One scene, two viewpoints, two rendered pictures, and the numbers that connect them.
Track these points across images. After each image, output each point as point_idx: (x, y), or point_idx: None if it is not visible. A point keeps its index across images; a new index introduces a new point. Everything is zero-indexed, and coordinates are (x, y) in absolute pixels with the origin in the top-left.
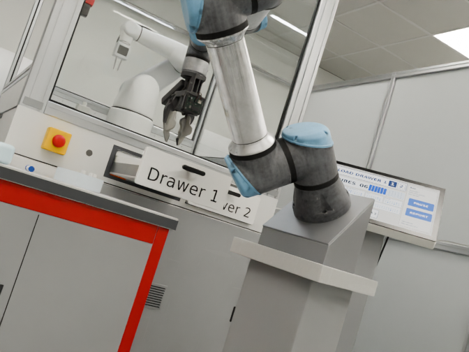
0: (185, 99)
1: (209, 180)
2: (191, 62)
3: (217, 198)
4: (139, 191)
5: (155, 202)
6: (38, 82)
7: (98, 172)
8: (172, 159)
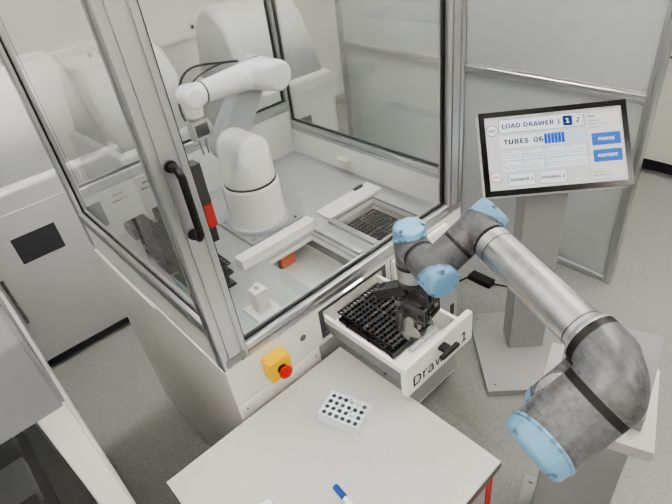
0: (425, 316)
1: (456, 333)
2: (413, 279)
3: (466, 335)
4: None
5: None
6: (228, 342)
7: (317, 341)
8: (426, 355)
